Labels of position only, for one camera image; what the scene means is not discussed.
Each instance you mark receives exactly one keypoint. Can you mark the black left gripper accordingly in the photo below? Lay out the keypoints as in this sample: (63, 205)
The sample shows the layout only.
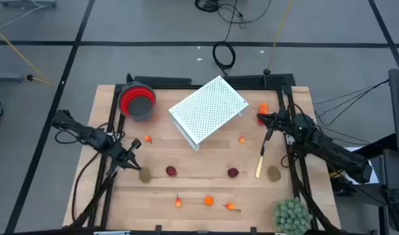
(127, 153)

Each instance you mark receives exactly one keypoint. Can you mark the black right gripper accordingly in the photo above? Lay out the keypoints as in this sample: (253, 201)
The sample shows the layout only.
(279, 121)

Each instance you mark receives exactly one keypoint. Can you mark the large red orange fruit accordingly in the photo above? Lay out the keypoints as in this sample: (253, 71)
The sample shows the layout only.
(264, 107)

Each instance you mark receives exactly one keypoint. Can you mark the brown green kiwi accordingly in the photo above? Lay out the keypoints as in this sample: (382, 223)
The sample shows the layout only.
(145, 175)
(274, 173)

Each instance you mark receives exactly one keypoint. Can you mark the small orange yellow mango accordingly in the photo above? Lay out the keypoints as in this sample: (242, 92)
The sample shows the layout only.
(242, 139)
(148, 138)

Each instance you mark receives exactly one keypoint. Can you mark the dark red plum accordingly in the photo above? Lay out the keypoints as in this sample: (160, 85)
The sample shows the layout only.
(233, 172)
(171, 170)

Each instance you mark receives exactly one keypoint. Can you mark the small orange pear with stem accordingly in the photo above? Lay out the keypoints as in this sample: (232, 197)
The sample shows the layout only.
(178, 202)
(230, 206)

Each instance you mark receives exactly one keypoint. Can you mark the red grey collapsible colander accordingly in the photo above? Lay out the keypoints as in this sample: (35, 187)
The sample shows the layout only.
(130, 94)

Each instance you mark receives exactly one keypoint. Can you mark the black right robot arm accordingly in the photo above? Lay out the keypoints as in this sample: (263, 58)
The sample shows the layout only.
(333, 153)

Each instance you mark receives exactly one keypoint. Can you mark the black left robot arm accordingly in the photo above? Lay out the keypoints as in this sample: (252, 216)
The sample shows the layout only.
(88, 134)

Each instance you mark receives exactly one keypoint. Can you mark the black round foot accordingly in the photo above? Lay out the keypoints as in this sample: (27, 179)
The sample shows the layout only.
(267, 71)

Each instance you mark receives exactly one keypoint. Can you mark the white perforated metal stand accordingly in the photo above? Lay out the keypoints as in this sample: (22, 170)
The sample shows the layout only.
(209, 111)

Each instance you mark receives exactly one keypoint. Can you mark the black table clamp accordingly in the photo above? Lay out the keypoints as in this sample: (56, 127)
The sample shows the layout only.
(158, 228)
(253, 230)

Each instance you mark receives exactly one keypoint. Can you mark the silver metal bar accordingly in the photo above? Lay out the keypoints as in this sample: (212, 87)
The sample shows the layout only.
(112, 233)

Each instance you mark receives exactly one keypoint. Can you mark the small orange tangerine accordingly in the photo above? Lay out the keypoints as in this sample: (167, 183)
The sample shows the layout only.
(209, 200)

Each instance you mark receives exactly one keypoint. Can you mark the yellow object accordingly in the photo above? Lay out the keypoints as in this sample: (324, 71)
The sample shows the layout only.
(335, 175)

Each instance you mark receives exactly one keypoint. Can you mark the pale green artificial plant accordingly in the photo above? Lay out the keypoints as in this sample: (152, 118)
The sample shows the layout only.
(292, 217)

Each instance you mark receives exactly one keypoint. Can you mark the black floor base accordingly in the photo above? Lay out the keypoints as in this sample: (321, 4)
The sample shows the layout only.
(343, 188)

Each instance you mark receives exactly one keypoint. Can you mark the black desk bar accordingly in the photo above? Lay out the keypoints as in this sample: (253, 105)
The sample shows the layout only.
(382, 143)

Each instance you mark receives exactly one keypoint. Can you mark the white panel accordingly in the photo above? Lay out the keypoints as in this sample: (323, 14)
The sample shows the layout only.
(376, 179)

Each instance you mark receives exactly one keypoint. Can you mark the grey metal base bar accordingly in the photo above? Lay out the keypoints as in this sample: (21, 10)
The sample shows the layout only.
(6, 77)
(26, 4)

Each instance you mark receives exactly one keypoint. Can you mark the black keyboard crate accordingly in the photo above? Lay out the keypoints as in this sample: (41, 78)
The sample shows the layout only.
(398, 209)

